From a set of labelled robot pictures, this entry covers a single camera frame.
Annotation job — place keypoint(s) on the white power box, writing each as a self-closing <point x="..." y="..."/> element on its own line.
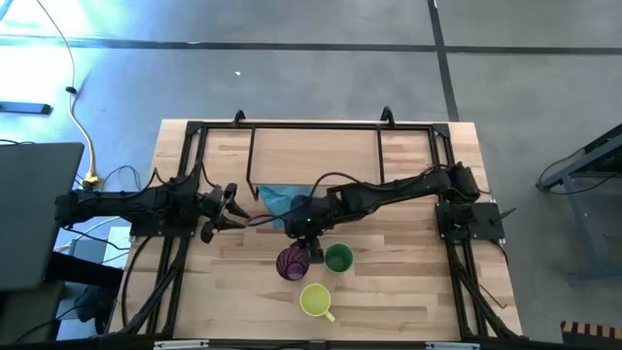
<point x="119" y="240"/>

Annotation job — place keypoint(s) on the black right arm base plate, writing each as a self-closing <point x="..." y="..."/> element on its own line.
<point x="486" y="216"/>

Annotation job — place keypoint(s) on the black frame clamp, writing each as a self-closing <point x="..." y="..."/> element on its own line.
<point x="387" y="115"/>
<point x="239" y="116"/>

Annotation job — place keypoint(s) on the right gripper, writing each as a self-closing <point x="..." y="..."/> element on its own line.
<point x="311" y="216"/>

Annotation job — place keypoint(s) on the white bracket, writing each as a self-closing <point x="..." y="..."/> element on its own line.
<point x="180" y="345"/>
<point x="452" y="346"/>

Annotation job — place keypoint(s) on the grey monitor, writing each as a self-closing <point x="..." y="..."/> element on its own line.
<point x="34" y="209"/>

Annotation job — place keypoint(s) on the orange black striped object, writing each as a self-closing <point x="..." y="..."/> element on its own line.
<point x="590" y="330"/>

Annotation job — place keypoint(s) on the green plastic cup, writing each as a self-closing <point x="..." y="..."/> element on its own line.
<point x="340" y="260"/>

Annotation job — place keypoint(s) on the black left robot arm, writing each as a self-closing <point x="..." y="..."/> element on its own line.
<point x="121" y="201"/>

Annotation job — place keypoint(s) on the black flat bar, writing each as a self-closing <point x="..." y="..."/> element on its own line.
<point x="24" y="108"/>

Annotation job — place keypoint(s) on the black metal rig frame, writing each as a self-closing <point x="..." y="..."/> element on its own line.
<point x="218" y="125"/>

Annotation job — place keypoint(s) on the grey metal cart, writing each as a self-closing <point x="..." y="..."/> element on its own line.
<point x="583" y="223"/>

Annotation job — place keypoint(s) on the teal cloth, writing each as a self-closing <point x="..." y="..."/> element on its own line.
<point x="274" y="199"/>

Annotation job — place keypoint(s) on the yellow mug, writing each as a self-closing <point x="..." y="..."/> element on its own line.
<point x="315" y="299"/>

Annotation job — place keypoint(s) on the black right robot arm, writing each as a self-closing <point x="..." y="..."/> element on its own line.
<point x="398" y="189"/>

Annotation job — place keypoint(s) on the wooden shelf with black frame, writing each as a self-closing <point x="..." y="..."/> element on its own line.
<point x="311" y="155"/>

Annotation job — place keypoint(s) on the short black floor tape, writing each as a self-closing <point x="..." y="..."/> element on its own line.
<point x="444" y="73"/>

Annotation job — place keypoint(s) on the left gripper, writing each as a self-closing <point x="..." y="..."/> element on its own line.
<point x="214" y="204"/>

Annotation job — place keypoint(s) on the purple ribbed tumbler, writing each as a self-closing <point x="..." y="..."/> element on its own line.
<point x="289" y="267"/>

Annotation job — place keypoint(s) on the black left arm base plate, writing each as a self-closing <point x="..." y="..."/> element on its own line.
<point x="146" y="228"/>

